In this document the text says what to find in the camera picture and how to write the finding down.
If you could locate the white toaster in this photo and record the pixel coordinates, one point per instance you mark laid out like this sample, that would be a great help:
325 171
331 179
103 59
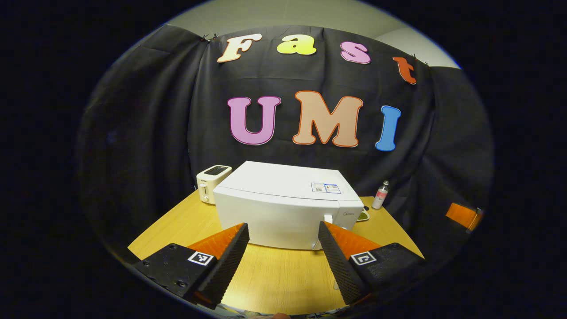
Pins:
206 186

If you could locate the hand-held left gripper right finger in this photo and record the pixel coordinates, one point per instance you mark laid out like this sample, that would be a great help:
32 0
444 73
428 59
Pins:
339 266

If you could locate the small clear bottle pink label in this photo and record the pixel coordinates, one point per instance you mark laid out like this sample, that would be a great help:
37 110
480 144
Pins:
380 197

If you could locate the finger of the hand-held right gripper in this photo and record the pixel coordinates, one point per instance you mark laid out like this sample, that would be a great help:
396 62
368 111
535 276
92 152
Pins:
460 215

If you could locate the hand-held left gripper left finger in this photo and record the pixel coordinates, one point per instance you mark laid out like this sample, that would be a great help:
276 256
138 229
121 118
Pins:
228 266

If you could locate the white microwave oven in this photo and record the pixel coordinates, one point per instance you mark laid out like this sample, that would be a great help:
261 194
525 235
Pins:
274 208

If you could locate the black backdrop cloth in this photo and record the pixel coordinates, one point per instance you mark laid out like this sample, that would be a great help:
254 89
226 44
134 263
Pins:
133 133

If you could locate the white divided seasoning dish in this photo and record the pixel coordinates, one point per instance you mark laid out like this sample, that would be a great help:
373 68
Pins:
363 216

